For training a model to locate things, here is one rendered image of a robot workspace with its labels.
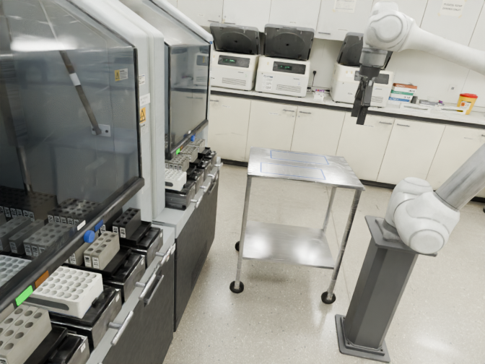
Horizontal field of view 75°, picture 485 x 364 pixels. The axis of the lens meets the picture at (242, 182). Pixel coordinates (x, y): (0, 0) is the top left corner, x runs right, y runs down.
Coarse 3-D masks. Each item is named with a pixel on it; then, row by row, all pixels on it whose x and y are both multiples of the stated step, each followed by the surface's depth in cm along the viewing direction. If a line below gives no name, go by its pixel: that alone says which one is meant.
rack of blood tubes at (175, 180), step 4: (168, 172) 145; (172, 172) 145; (176, 172) 146; (180, 172) 146; (184, 172) 146; (168, 176) 142; (172, 176) 141; (176, 176) 141; (180, 176) 142; (184, 176) 144; (168, 180) 138; (172, 180) 138; (176, 180) 138; (180, 180) 139; (184, 180) 144; (168, 184) 146; (172, 184) 146; (176, 184) 138; (180, 184) 140; (172, 188) 140; (176, 188) 139; (180, 188) 141
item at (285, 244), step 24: (264, 168) 172; (288, 168) 175; (312, 168) 179; (336, 168) 182; (360, 192) 164; (240, 240) 181; (264, 240) 204; (288, 240) 207; (312, 240) 210; (240, 264) 188; (312, 264) 187; (336, 264) 184; (240, 288) 196
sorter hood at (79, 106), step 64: (0, 0) 63; (64, 0) 85; (0, 64) 49; (64, 64) 63; (128, 64) 88; (0, 128) 51; (64, 128) 66; (128, 128) 93; (0, 192) 53; (64, 192) 69; (128, 192) 97; (0, 256) 55; (64, 256) 70
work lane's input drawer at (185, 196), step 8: (184, 184) 144; (192, 184) 147; (168, 192) 140; (176, 192) 139; (184, 192) 139; (192, 192) 147; (168, 200) 140; (176, 200) 140; (184, 200) 139; (192, 200) 146; (200, 200) 147
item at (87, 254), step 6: (102, 234) 96; (108, 234) 96; (96, 240) 92; (102, 240) 93; (90, 246) 90; (96, 246) 90; (84, 252) 87; (90, 252) 88; (84, 258) 88; (90, 258) 88; (90, 264) 89
